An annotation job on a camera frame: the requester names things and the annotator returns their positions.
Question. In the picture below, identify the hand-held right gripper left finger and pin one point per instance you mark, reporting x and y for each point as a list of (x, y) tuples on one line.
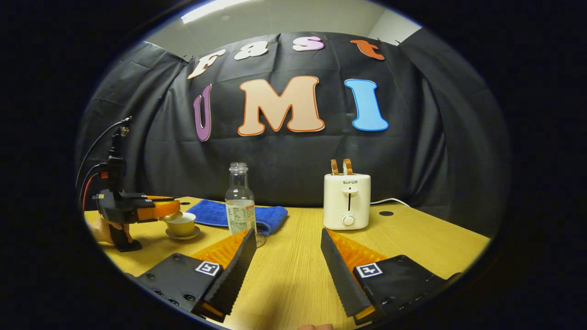
[(234, 275)]

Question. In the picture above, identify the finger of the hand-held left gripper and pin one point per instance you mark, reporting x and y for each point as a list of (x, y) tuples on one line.
[(156, 211), (137, 197)]

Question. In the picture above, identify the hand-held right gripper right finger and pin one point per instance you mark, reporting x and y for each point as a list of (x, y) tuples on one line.
[(344, 279)]

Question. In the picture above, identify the cream ceramic teacup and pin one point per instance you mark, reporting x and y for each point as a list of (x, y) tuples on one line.
[(181, 227)]

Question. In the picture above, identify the round wooden coaster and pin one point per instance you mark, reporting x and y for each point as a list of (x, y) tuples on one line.
[(261, 240)]

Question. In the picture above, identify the clear plastic water bottle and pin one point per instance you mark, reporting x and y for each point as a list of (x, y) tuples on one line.
[(240, 215)]

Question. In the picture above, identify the cream saucer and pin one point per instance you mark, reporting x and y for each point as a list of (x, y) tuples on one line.
[(192, 234)]

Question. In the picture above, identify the blue folded towel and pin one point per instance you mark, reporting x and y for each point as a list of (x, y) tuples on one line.
[(206, 213)]

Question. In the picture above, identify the cream toaster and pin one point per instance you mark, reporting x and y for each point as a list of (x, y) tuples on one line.
[(346, 201)]

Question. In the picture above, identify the toast bread slice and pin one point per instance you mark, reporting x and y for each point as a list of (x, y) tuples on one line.
[(347, 166), (335, 167)]

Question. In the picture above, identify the black backdrop cloth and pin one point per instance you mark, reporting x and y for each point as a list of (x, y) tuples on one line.
[(284, 156)]

